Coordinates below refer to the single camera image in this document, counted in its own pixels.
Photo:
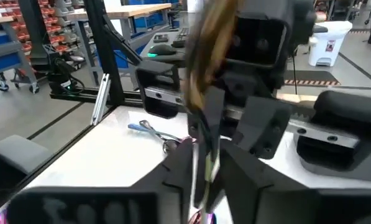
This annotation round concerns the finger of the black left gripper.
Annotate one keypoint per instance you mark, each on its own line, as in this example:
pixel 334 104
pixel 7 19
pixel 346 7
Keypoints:
pixel 211 124
pixel 263 127

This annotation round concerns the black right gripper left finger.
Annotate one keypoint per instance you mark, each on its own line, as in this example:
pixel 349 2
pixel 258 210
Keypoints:
pixel 176 180

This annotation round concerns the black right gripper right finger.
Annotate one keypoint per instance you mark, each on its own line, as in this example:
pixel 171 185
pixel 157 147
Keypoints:
pixel 244 193

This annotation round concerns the glossy black spoon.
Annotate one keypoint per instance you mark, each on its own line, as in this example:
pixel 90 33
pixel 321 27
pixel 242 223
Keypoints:
pixel 169 146

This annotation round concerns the iridescent rainbow spoon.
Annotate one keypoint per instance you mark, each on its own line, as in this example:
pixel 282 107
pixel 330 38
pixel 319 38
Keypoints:
pixel 211 219
pixel 141 128

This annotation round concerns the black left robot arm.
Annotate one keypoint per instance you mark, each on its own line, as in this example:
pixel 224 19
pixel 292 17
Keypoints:
pixel 61 79

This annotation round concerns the hazard striped floor mat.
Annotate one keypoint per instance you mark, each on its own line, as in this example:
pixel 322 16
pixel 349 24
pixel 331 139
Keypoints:
pixel 309 77

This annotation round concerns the white lidded trash bin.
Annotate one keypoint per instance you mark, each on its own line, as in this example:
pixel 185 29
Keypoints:
pixel 328 53

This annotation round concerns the black computer mouse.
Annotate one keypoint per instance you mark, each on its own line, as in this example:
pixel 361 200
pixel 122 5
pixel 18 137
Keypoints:
pixel 162 49

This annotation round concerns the black keyboard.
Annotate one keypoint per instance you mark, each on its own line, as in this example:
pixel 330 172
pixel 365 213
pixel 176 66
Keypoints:
pixel 181 35

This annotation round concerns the small black remote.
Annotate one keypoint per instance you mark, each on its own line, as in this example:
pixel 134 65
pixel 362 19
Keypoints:
pixel 160 38

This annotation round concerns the aluminium extrusion bar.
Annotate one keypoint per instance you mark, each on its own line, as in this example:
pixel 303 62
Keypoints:
pixel 101 99

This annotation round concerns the wooden top workbench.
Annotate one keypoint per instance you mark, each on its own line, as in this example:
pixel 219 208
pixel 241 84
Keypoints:
pixel 126 11

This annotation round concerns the grey chair seat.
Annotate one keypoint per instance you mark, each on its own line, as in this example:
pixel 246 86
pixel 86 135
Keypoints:
pixel 20 152

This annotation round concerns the rack of red bins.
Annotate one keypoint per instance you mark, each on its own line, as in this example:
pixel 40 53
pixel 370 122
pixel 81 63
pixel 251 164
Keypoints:
pixel 53 29

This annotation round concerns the blue rolling cart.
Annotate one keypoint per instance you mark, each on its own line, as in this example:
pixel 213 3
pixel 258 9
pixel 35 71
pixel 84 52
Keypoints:
pixel 5 60

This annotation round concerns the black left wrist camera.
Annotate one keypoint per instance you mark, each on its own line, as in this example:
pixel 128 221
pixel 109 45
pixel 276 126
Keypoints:
pixel 256 40

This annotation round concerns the black metal table frame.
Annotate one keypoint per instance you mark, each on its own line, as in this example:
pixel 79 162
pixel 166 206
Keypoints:
pixel 106 62

